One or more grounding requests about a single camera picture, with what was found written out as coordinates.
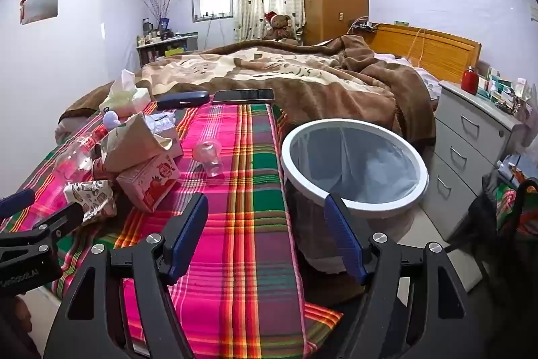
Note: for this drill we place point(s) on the white trash bin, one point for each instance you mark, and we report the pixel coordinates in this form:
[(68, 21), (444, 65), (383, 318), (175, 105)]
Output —
[(370, 169)]

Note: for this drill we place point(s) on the brown printed blanket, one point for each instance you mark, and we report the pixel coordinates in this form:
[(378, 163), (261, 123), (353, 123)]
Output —
[(294, 90)]

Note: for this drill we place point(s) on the red jar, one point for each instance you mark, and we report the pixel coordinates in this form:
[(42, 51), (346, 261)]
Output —
[(469, 83)]

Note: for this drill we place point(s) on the black bag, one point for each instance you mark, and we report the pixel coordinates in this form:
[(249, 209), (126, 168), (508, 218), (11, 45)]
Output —
[(483, 216)]

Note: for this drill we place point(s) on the black smartphone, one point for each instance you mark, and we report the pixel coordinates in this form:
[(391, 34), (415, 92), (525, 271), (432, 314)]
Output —
[(243, 95)]

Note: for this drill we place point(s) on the printed paper wrapper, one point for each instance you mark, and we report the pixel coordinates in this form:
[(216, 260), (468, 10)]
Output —
[(90, 195)]

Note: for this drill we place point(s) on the grey drawer nightstand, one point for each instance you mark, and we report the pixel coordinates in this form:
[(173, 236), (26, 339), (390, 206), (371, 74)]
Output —
[(462, 157)]

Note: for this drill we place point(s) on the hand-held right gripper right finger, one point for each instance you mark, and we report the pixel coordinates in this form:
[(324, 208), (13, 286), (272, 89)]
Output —
[(342, 241)]

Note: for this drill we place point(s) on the white wall outlet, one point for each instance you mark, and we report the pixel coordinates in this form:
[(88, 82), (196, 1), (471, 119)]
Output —
[(534, 14)]

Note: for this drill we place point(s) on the lavender white cloth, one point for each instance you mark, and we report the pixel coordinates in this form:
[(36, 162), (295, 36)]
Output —
[(111, 120)]

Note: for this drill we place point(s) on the group of medicine boxes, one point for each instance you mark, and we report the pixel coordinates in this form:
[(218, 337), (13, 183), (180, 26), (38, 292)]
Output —
[(500, 87)]

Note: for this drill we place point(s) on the brown paper bag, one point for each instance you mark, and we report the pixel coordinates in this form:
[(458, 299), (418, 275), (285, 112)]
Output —
[(134, 140)]

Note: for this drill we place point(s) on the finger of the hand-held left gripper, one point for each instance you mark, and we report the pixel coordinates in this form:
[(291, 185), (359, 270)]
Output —
[(61, 220), (17, 202)]

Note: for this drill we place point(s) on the small clear plastic cup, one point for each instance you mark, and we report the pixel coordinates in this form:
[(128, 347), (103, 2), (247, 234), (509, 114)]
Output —
[(208, 157)]

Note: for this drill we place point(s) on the dark blue glasses case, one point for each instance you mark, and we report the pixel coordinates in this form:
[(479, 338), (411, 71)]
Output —
[(183, 100)]

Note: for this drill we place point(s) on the colourful woven bag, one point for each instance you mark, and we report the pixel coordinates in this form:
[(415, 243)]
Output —
[(510, 203)]

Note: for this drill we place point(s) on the pink box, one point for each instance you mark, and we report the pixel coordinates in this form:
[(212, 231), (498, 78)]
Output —
[(164, 125)]

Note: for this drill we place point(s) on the brown teddy bear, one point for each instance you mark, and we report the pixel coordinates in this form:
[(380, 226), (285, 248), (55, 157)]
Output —
[(279, 26)]

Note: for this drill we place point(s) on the clear plastic bottle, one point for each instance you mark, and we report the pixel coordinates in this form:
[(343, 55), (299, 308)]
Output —
[(77, 155)]

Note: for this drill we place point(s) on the wooden headboard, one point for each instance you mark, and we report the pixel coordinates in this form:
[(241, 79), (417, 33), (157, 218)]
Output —
[(437, 47)]

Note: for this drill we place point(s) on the dried branches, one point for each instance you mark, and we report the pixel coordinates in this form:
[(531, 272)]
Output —
[(162, 10)]

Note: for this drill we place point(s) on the pink green plaid cloth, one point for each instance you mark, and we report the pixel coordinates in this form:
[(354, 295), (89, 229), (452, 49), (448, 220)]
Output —
[(235, 195)]

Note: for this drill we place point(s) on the small window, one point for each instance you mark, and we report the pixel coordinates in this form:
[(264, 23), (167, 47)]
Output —
[(214, 1)]

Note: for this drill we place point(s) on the white power strip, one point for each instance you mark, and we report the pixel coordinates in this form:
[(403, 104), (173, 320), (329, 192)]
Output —
[(361, 24)]

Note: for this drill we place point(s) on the white pink bedsheet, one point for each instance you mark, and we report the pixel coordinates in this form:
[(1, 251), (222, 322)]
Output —
[(424, 79)]

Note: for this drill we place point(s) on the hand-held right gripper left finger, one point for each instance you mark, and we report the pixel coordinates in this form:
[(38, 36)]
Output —
[(187, 241)]

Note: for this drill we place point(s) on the pink strawberry carton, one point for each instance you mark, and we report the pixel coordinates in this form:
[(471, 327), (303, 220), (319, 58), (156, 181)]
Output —
[(147, 182)]

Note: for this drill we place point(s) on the cluttered shelf desk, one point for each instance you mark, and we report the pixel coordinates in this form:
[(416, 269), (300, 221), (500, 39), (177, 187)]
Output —
[(168, 47)]

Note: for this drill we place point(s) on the pale yellow tissue pack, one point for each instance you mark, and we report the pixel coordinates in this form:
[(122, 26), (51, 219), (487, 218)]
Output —
[(126, 100)]

